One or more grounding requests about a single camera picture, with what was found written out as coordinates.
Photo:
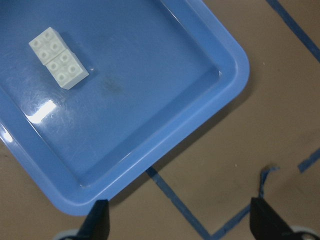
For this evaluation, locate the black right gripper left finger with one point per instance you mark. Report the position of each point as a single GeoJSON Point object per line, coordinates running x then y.
{"type": "Point", "coordinates": [97, 223]}

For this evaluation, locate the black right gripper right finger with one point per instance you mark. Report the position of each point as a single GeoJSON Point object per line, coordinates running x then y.
{"type": "Point", "coordinates": [266, 224]}

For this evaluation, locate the white block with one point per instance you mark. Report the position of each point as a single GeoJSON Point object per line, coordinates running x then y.
{"type": "Point", "coordinates": [67, 70]}
{"type": "Point", "coordinates": [48, 45]}

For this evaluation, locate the blue plastic tray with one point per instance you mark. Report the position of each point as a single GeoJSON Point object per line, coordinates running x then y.
{"type": "Point", "coordinates": [158, 69]}

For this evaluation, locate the brown paper table cover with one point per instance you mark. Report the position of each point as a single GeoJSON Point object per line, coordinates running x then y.
{"type": "Point", "coordinates": [215, 170]}

